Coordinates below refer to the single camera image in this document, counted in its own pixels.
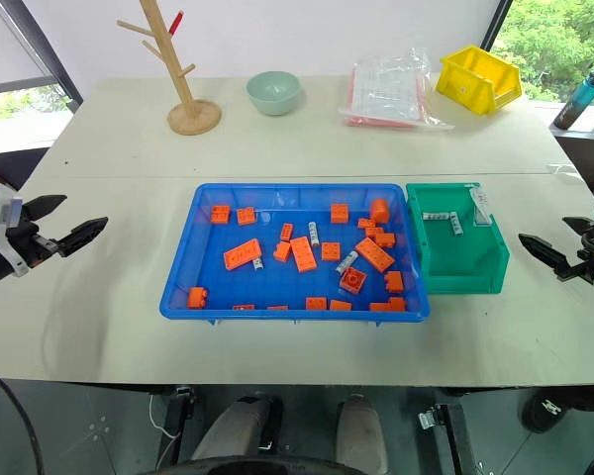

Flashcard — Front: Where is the blue plastic tray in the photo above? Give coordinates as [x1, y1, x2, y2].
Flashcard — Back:
[157, 182, 433, 327]

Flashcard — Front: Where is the black robot waist rim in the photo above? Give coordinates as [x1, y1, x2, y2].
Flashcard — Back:
[143, 454, 377, 475]

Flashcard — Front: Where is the yellow plastic bin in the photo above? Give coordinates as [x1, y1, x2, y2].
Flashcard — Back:
[435, 45, 524, 117]

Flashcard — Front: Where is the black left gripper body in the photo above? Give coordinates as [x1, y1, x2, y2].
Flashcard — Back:
[4, 216, 61, 269]

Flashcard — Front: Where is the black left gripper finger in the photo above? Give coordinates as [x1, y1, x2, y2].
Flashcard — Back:
[52, 216, 110, 258]
[24, 194, 68, 223]

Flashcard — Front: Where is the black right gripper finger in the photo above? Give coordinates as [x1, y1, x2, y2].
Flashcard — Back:
[561, 215, 594, 238]
[517, 233, 585, 282]

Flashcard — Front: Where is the thin white cable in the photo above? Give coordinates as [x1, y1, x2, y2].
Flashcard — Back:
[148, 394, 184, 439]

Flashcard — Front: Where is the teal water bottle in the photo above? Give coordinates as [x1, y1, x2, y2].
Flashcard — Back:
[552, 68, 594, 131]

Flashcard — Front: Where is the mint green bowl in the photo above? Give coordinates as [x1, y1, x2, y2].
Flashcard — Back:
[246, 70, 301, 118]

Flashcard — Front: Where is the orange square plastic part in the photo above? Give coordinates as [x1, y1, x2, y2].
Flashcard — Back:
[339, 269, 368, 296]

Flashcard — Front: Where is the green plastic bin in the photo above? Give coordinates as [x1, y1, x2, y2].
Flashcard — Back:
[405, 181, 512, 295]

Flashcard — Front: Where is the wooden mug tree stand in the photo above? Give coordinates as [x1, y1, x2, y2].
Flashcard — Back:
[116, 0, 224, 136]

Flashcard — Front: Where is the black table leg with caster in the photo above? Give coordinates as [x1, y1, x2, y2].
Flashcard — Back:
[418, 403, 481, 475]

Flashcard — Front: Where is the black shoe white logo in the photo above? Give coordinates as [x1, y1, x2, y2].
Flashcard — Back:
[521, 388, 580, 434]

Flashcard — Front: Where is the clear plastic scrap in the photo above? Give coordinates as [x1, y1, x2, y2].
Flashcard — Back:
[546, 162, 583, 178]

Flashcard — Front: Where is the rounded orange building block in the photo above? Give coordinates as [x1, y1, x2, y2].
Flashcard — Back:
[369, 197, 392, 224]

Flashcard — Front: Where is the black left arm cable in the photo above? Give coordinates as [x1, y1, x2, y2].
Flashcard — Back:
[0, 356, 48, 475]

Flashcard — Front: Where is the grey robot leg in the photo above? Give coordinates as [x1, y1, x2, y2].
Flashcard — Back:
[335, 394, 390, 475]
[191, 395, 284, 462]

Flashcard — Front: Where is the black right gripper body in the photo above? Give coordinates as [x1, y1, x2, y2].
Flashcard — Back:
[576, 234, 594, 273]

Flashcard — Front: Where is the clear plastic bags stack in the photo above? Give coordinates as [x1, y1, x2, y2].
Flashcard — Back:
[338, 47, 455, 132]

